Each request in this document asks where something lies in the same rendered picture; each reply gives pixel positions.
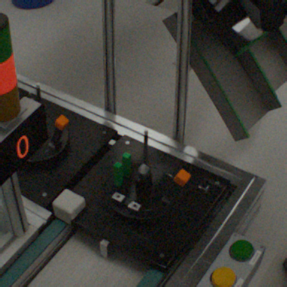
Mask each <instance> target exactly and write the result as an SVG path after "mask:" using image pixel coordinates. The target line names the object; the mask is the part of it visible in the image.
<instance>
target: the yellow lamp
mask: <svg viewBox="0 0 287 287"><path fill-rule="evenodd" d="M20 108H21V107H20V99H19V91H18V84H17V83H16V86H15V87H14V88H13V89H12V90H10V91H9V92H8V93H5V94H2V95H0V122H6V121H9V120H12V119H13V118H15V117H17V116H18V114H19V112H20Z"/></svg>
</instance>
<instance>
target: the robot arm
mask: <svg viewBox="0 0 287 287"><path fill-rule="evenodd" d="M249 1H250V2H251V3H253V4H254V5H255V6H257V8H258V9H260V23H261V25H262V30H263V31H269V32H272V31H273V30H276V29H277V28H279V27H280V26H281V25H283V23H284V19H286V14H287V0H249Z"/></svg>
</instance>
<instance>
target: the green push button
mask: <svg viewBox="0 0 287 287"><path fill-rule="evenodd" d="M231 254H232V255H233V257H235V258H236V259H238V260H239V259H241V260H244V259H249V258H250V257H251V256H252V254H253V245H252V244H251V243H250V242H249V241H247V240H245V239H244V240H238V241H235V242H234V243H233V244H232V247H231Z"/></svg>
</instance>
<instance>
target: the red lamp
mask: <svg viewBox="0 0 287 287"><path fill-rule="evenodd" d="M16 83H17V80H16V69H15V64H14V56H13V54H12V56H11V57H10V59H8V61H6V62H4V63H3V64H0V95H2V94H5V93H8V92H9V91H10V90H12V89H13V88H14V87H15V86H16Z"/></svg>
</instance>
